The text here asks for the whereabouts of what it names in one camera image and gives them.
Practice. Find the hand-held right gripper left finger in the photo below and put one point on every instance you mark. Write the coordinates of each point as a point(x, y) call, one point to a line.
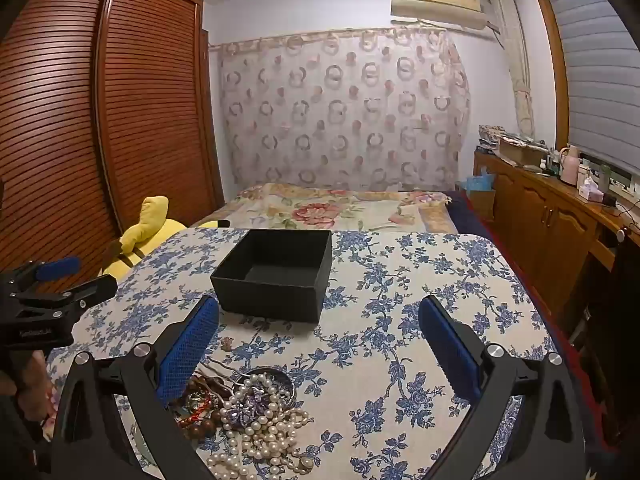
point(185, 347)

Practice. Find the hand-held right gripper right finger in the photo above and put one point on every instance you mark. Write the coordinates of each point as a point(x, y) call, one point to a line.
point(447, 350)

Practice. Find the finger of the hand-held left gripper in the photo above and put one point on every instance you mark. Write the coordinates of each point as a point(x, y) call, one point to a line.
point(57, 268)
point(95, 287)

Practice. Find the silver purple brooch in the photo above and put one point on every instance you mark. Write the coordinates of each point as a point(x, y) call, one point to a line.
point(247, 402)

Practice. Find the black storage box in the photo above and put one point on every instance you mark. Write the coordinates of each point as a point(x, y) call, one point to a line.
point(270, 300)

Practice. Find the person's left hand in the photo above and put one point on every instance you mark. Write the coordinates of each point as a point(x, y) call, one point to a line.
point(32, 377)

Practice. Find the small pink trinket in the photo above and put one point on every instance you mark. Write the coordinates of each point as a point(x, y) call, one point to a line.
point(227, 344)

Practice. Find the yellow plush toy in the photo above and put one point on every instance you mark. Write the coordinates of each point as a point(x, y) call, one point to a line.
point(150, 220)

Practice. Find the blue floral tablecloth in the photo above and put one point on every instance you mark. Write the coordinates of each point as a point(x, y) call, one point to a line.
point(380, 270)

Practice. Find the silver bangle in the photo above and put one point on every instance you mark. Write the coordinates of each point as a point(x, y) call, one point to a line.
point(286, 380)

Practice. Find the box with blue tissue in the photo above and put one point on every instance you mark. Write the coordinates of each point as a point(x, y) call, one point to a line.
point(480, 202)

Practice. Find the wooden sideboard cabinet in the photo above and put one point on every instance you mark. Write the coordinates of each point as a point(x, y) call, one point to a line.
point(540, 220)

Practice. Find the brown slatted wooden wardrobe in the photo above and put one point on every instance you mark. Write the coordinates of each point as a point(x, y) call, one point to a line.
point(150, 110)

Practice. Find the floral bedspread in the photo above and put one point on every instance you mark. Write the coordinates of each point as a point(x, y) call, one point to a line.
point(320, 210)

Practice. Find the cardboard box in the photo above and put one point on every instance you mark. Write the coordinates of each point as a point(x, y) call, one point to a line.
point(520, 151)

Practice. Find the pink tissue box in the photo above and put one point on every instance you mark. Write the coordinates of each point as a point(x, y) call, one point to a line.
point(591, 192)

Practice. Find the pile of patterned cloth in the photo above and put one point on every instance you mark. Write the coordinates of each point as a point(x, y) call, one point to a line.
point(492, 135)

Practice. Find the pink thermos jug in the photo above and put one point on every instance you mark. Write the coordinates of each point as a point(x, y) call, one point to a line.
point(570, 167)

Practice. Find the green bottle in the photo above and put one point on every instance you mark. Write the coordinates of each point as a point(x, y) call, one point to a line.
point(604, 179)

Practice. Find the beige side curtain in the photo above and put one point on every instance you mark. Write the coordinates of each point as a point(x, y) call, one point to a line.
point(520, 75)

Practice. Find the grey window blind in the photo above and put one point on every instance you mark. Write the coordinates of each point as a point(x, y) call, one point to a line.
point(595, 60)

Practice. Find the beige air conditioner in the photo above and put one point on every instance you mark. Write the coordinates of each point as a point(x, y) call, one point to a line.
point(435, 7)

